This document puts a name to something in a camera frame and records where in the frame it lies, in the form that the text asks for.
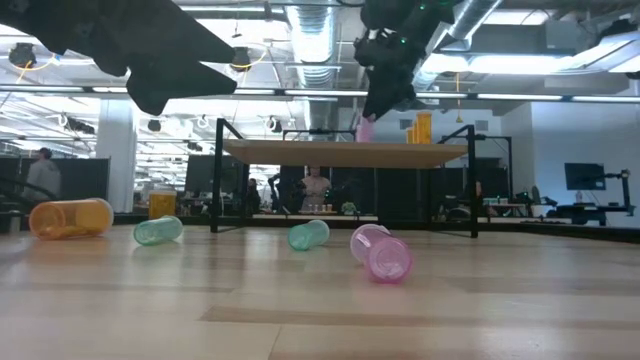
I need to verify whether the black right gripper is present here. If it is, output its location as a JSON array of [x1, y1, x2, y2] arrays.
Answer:
[[353, 27, 431, 121]]

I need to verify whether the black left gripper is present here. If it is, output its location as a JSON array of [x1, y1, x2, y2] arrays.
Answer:
[[0, 0, 237, 116]]

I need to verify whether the pink medicine bottle white cap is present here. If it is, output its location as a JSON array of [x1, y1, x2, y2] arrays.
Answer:
[[355, 115, 376, 144], [349, 223, 415, 285]]

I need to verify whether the green medicine bottle white cap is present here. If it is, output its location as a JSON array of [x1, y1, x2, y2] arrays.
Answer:
[[287, 219, 331, 252], [132, 215, 184, 247]]

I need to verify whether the long LED light bar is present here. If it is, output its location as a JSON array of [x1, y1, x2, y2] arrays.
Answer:
[[0, 84, 640, 104]]

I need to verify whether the black background monitor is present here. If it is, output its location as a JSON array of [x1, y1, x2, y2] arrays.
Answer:
[[564, 162, 607, 192], [183, 154, 250, 195]]

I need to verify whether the white building column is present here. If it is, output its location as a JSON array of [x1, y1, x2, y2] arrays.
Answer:
[[95, 99, 139, 214]]

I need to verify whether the person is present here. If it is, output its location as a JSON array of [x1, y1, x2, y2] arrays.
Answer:
[[24, 147, 62, 201], [299, 167, 334, 214], [245, 177, 262, 217]]

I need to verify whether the black partition panel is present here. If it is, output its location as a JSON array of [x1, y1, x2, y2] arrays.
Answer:
[[0, 156, 111, 204]]

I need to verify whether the wooden top background workbench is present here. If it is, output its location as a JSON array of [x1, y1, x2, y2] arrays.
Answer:
[[252, 212, 379, 222]]

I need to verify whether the black background desk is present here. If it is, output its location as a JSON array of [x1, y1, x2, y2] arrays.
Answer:
[[554, 202, 637, 227]]

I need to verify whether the yellow hanging pull cord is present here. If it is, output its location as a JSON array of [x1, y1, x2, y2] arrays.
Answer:
[[453, 72, 464, 125]]

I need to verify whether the black ceiling camera yellow cable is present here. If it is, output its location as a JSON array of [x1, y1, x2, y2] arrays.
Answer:
[[8, 42, 37, 69], [230, 46, 253, 73]]

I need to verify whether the wooden shelf black metal frame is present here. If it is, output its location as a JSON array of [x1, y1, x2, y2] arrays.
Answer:
[[209, 118, 480, 239]]

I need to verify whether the silver ventilation duct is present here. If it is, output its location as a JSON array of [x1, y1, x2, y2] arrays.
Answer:
[[414, 0, 501, 94], [284, 4, 341, 131]]

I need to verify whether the black background rig frame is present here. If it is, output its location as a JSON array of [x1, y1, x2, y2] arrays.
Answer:
[[438, 133, 514, 201]]

